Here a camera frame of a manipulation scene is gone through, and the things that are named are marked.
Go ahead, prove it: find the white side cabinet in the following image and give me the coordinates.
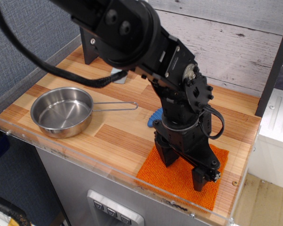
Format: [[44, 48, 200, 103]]
[[248, 89, 283, 188]]

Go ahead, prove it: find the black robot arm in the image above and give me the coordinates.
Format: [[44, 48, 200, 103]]
[[55, 0, 220, 191]]

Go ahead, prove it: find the orange towel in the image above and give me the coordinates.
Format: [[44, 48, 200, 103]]
[[137, 146, 221, 210]]

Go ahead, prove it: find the stainless steel pan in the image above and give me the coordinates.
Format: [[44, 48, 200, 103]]
[[30, 87, 138, 138]]

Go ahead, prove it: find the dark right upright post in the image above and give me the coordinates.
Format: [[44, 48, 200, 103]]
[[255, 37, 283, 117]]

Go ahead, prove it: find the blue handled metal spoon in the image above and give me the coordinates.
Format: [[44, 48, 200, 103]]
[[147, 107, 163, 128]]

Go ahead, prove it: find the dark upright post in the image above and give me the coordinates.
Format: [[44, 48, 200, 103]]
[[80, 27, 99, 65], [255, 37, 283, 117]]

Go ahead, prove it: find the grey cube block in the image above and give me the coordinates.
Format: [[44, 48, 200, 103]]
[[111, 67, 127, 84]]

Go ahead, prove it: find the dark left upright post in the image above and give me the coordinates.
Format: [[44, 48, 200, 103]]
[[80, 27, 99, 65]]

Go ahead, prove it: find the grey toy fridge cabinet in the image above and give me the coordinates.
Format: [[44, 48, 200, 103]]
[[37, 148, 207, 226]]

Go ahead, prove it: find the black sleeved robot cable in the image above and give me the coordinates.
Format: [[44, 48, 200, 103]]
[[0, 0, 128, 89]]

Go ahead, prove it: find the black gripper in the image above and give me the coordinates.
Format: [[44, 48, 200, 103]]
[[153, 113, 221, 191]]

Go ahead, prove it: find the silver dispenser button panel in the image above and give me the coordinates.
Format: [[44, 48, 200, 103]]
[[87, 189, 145, 226]]

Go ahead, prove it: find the clear acrylic front guard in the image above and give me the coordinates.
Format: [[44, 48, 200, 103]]
[[0, 105, 261, 226]]

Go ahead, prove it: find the black mesh yellow bag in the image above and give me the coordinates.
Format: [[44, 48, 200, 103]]
[[0, 204, 32, 226]]

